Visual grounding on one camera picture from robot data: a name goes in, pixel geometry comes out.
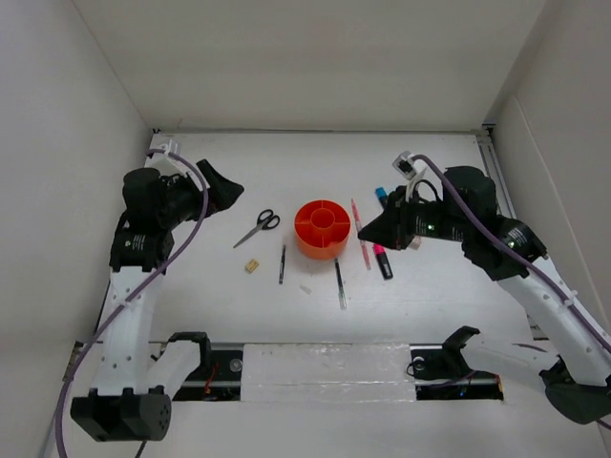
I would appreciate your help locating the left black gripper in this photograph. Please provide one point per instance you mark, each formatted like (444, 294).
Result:
(225, 193)

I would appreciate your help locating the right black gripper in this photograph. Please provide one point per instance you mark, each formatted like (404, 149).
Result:
(391, 227)

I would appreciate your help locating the pink translucent pen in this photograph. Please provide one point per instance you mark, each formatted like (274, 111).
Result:
(358, 228)

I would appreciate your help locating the black clear gel pen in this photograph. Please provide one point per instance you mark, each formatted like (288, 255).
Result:
(340, 283)

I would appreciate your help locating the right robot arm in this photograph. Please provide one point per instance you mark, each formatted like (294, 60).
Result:
(575, 379)

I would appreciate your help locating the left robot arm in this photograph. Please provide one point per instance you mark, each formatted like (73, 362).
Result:
(131, 396)

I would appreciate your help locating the pink capped black highlighter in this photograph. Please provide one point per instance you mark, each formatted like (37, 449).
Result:
(383, 261)

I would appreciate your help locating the blue capped black highlighter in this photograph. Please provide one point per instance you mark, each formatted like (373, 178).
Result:
(382, 196)

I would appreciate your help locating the orange round compartment organizer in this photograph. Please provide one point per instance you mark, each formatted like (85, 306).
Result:
(322, 228)

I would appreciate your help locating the small tan eraser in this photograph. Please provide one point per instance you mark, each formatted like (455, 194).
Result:
(251, 266)

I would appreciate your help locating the black handled scissors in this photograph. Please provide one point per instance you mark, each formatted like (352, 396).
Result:
(267, 220)

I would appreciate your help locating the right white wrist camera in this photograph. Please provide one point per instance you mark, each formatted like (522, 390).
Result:
(412, 170)

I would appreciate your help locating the aluminium side rail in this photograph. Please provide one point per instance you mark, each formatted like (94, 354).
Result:
(493, 171)

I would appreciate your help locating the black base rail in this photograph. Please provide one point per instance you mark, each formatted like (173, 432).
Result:
(333, 373)

